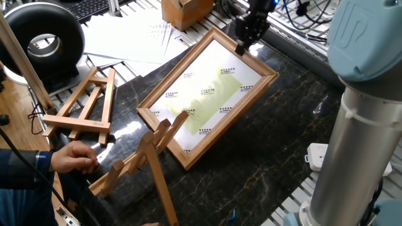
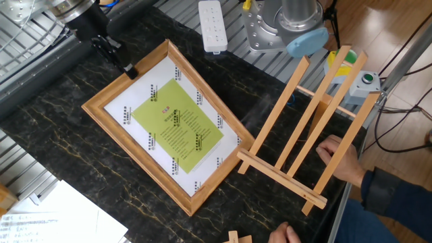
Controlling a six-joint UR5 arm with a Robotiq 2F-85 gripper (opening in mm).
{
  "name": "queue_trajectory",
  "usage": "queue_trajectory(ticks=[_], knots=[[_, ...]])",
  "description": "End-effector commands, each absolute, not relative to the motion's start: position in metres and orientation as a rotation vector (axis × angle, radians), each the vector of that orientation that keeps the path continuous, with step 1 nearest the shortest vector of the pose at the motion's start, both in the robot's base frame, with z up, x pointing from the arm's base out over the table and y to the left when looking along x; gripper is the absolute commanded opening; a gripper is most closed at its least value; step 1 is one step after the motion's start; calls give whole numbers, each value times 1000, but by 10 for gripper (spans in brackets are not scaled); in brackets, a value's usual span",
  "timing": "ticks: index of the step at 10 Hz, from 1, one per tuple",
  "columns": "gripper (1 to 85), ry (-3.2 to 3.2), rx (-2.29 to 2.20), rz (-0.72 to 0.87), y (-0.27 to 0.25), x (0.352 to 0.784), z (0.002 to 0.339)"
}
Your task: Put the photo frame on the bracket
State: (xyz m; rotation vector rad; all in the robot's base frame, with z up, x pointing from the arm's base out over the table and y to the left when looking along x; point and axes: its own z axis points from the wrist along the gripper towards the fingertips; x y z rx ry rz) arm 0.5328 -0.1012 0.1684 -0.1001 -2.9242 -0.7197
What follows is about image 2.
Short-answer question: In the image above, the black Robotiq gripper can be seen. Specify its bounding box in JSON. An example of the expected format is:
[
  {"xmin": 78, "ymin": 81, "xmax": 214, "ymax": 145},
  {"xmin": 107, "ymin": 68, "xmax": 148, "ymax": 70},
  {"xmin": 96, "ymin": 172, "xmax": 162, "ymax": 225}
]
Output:
[{"xmin": 65, "ymin": 3, "xmax": 139, "ymax": 80}]

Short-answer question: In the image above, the wooden photo frame green print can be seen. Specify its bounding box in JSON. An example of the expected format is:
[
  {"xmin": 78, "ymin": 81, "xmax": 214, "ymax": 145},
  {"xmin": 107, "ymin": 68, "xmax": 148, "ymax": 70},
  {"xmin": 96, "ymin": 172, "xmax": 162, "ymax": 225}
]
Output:
[{"xmin": 81, "ymin": 39, "xmax": 256, "ymax": 217}]

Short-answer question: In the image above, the wooden tabletop easel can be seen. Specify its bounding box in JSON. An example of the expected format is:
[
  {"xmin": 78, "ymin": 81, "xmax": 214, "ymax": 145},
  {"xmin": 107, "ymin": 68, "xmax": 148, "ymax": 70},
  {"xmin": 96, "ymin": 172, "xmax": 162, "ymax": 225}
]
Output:
[{"xmin": 236, "ymin": 45, "xmax": 382, "ymax": 217}]

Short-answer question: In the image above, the right forearm dark blue sleeve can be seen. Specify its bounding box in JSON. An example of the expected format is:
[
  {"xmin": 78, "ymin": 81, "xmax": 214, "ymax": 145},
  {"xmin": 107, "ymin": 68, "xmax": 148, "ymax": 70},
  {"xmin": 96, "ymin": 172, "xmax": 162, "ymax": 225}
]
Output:
[{"xmin": 360, "ymin": 167, "xmax": 432, "ymax": 241}]

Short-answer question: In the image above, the person's left hand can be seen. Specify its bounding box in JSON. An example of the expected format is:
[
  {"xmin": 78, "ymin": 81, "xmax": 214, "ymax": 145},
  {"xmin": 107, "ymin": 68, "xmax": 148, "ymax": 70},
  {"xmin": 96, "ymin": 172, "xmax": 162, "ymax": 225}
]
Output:
[{"xmin": 268, "ymin": 221, "xmax": 301, "ymax": 243}]

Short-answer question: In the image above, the person's right hand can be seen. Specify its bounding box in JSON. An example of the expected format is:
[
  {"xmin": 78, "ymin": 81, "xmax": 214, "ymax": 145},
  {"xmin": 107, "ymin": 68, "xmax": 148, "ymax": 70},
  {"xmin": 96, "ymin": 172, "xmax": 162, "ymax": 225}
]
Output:
[{"xmin": 316, "ymin": 134, "xmax": 367, "ymax": 188}]

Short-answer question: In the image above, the white power strip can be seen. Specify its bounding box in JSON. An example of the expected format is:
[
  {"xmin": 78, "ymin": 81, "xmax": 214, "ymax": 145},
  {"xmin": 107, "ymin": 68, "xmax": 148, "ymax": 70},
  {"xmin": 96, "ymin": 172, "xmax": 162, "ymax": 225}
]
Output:
[{"xmin": 198, "ymin": 0, "xmax": 229, "ymax": 55}]

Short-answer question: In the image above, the silver perforated aluminium plate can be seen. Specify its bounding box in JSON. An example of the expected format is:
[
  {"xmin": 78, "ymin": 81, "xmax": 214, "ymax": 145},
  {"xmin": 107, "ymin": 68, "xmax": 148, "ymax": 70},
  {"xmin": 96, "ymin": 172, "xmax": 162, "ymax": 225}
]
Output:
[{"xmin": 0, "ymin": 0, "xmax": 51, "ymax": 23}]

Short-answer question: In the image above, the white paper stack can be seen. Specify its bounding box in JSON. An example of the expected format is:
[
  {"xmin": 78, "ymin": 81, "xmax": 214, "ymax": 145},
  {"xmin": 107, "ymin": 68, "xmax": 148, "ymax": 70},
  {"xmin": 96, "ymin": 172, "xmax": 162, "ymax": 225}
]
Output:
[{"xmin": 0, "ymin": 180, "xmax": 129, "ymax": 243}]

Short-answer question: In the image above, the small cardboard box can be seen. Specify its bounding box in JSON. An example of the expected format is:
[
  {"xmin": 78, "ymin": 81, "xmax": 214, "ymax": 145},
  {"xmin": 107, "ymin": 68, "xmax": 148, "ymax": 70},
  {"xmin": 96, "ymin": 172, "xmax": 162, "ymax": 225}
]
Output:
[{"xmin": 0, "ymin": 184, "xmax": 18, "ymax": 217}]

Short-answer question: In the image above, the printed text paper sheet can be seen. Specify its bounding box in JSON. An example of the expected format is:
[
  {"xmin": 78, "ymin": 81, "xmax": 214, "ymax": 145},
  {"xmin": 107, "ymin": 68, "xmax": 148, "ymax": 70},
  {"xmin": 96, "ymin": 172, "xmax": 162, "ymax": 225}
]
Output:
[{"xmin": 0, "ymin": 211, "xmax": 65, "ymax": 243}]

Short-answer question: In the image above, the small wooden block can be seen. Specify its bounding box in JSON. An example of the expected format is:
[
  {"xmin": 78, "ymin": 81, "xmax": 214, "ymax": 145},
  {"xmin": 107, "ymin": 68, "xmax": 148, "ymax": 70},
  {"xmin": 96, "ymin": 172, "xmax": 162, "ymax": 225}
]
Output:
[{"xmin": 222, "ymin": 230, "xmax": 252, "ymax": 243}]

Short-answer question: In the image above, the black tripod stand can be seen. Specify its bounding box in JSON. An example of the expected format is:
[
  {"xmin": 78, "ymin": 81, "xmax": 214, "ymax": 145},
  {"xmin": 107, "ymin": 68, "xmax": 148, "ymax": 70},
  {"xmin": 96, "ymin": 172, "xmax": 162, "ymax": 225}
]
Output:
[{"xmin": 323, "ymin": 0, "xmax": 342, "ymax": 50}]

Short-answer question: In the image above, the yellow button box green button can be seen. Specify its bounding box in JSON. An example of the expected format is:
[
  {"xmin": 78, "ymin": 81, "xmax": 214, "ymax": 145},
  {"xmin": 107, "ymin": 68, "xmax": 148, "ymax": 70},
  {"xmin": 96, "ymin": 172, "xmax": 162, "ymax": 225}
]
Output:
[{"xmin": 323, "ymin": 49, "xmax": 358, "ymax": 85}]

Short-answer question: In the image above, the grey button box green button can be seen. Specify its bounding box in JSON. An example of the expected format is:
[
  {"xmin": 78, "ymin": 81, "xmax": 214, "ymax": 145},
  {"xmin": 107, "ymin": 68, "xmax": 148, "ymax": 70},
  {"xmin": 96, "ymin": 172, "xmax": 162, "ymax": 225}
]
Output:
[{"xmin": 344, "ymin": 70, "xmax": 381, "ymax": 106}]

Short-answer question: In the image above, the aluminium table edge profile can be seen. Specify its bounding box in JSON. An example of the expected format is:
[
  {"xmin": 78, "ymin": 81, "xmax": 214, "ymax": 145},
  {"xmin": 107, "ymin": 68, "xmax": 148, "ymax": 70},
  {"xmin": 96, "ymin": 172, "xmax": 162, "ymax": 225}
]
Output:
[{"xmin": 326, "ymin": 134, "xmax": 367, "ymax": 243}]

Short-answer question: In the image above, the blue jeans leg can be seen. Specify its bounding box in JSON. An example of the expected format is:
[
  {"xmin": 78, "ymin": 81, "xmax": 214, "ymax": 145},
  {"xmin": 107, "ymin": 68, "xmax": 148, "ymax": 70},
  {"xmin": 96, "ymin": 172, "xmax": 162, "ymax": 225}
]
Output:
[{"xmin": 333, "ymin": 198, "xmax": 401, "ymax": 243}]

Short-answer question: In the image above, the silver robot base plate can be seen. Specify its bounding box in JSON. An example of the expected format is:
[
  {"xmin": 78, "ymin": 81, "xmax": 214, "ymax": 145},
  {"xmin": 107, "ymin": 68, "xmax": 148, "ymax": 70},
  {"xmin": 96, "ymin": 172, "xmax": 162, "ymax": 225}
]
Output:
[{"xmin": 241, "ymin": 0, "xmax": 291, "ymax": 54}]

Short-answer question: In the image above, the black floor cable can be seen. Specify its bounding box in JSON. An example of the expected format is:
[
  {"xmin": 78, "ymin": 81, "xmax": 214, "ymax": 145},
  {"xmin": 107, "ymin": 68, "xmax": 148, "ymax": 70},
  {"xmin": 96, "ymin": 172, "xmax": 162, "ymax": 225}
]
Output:
[{"xmin": 362, "ymin": 86, "xmax": 432, "ymax": 155}]

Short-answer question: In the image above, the aluminium frame post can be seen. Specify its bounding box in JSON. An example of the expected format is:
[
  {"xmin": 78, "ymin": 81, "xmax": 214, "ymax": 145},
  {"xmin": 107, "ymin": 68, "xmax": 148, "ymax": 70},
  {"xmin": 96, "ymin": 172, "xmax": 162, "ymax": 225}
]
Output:
[{"xmin": 379, "ymin": 25, "xmax": 432, "ymax": 97}]

